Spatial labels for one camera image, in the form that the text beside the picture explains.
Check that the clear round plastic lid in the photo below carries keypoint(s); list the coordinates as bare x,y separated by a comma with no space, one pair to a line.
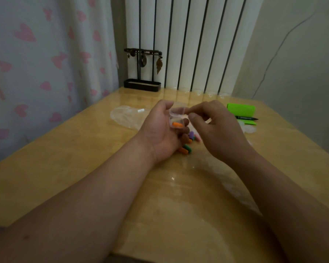
248,129

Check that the black jewelry stand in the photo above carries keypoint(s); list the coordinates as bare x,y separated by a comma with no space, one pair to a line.
142,85

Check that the person's left forearm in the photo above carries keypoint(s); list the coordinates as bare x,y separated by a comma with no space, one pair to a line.
79,205

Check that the green notepad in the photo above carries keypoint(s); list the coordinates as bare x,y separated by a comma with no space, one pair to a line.
241,110

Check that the black pen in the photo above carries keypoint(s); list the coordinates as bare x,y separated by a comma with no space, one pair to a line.
246,118

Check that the person's right hand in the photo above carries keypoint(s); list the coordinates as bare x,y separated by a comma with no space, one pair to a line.
222,134

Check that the pink eraser piece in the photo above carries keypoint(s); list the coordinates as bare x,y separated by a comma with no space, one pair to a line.
197,138

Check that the person's left hand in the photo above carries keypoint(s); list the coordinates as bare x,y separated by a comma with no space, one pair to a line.
156,131

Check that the clear plastic bag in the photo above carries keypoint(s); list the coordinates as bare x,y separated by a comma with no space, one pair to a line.
127,116

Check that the white curtain with pink hearts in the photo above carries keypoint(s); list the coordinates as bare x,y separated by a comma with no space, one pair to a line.
43,68

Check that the purple eraser piece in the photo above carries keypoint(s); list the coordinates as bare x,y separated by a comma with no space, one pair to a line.
191,135

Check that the person's right thumb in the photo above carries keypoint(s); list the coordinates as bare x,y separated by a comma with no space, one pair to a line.
196,121

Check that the person's left thumb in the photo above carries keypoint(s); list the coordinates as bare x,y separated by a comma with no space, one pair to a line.
164,104

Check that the white column radiator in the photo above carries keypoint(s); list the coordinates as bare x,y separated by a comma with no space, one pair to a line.
192,43

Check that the orange eraser piece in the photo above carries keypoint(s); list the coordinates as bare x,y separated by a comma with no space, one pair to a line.
183,151
178,124

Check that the oval hanging pendant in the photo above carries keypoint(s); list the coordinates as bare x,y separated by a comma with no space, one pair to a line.
143,60

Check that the small clear plastic container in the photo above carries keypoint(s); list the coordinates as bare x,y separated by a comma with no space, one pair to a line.
176,115

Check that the green eraser piece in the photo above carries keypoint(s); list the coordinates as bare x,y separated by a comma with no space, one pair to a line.
187,148

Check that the leaf-shaped hanging pendant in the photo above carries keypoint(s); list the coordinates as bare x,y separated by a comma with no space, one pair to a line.
159,65

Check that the person's right forearm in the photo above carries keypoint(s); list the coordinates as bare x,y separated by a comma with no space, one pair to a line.
285,205

